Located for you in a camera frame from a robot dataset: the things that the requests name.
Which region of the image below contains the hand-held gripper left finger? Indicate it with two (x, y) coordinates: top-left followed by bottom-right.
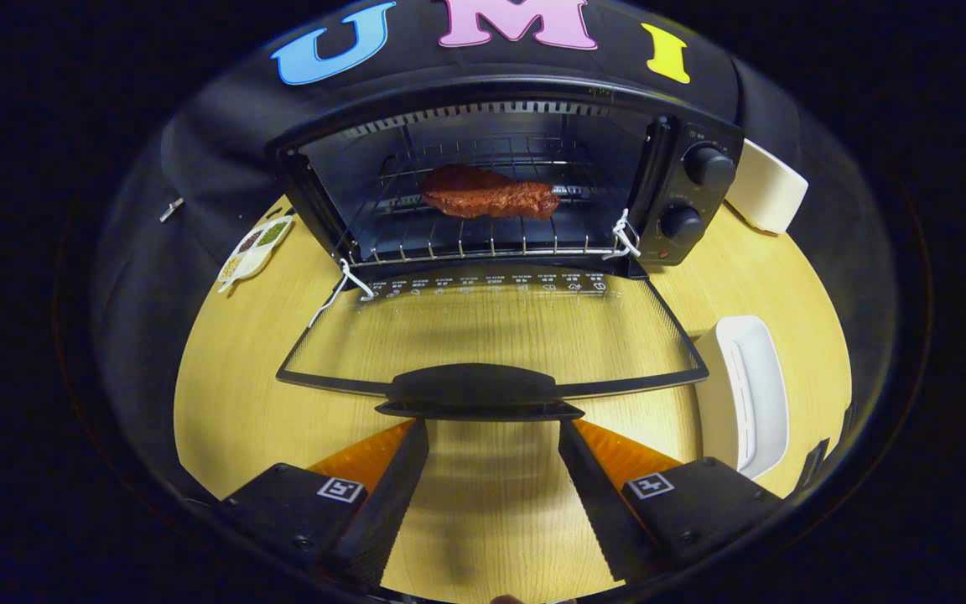
(219, 418), (431, 588)

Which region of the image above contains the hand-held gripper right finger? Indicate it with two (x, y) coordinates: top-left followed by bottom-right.
(557, 418), (786, 584)

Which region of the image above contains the black toaster oven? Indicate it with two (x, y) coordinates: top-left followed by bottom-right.
(265, 75), (744, 422)

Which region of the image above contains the red-brown grilled meat piece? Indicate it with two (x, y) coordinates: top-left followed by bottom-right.
(421, 164), (561, 221)

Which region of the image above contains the cream white toaster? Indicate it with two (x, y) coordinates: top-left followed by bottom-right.
(724, 138), (809, 236)

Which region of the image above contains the white ridged rectangular plate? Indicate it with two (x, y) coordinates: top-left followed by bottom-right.
(693, 315), (790, 481)

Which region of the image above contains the white divided spice dish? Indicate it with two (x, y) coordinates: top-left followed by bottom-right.
(216, 214), (295, 294)

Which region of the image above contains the black backdrop cloth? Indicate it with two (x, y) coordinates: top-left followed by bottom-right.
(89, 0), (899, 504)

